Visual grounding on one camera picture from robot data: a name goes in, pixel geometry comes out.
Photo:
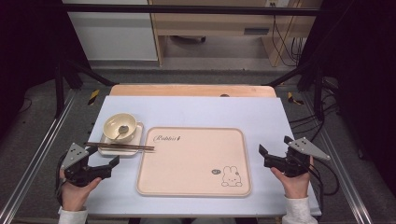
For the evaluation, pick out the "beige tray with rabbit print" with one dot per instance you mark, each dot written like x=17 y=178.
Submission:
x=193 y=161

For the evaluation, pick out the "grey desk label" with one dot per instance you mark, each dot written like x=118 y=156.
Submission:
x=256 y=31

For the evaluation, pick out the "light wooden desk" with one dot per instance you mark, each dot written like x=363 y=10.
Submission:
x=218 y=23

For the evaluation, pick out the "cream square plate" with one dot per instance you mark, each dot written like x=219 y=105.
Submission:
x=138 y=132

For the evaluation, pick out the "black metal frame stand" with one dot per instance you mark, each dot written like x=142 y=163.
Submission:
x=318 y=93
x=59 y=87

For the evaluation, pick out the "white cabinet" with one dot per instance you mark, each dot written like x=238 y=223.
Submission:
x=115 y=37

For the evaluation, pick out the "cream bowl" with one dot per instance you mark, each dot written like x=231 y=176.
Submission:
x=112 y=124

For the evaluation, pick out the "black curtain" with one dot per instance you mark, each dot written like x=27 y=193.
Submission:
x=367 y=62
x=25 y=46

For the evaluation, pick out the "wooden table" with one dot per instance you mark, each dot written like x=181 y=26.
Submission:
x=174 y=90

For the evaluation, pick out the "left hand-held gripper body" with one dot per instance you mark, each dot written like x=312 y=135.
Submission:
x=74 y=155

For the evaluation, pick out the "person's left hand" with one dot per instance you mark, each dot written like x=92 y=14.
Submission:
x=74 y=196

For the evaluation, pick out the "aluminium floor rail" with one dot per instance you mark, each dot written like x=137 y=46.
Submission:
x=30 y=174
x=350 y=186

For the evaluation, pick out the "white table board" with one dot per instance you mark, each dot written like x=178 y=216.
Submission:
x=202 y=112

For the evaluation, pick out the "metal spoon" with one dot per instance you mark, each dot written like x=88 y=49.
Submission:
x=123 y=129

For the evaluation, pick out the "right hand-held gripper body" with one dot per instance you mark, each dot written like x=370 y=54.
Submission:
x=299 y=161

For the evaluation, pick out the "person's right hand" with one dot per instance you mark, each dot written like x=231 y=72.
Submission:
x=295 y=186

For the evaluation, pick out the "black horizontal frame bar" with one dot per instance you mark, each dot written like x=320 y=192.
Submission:
x=186 y=9

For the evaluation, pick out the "dark table grommet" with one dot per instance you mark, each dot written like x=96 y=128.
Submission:
x=224 y=95

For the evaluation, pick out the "yellow black tape strip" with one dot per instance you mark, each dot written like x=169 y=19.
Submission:
x=93 y=97
x=292 y=99

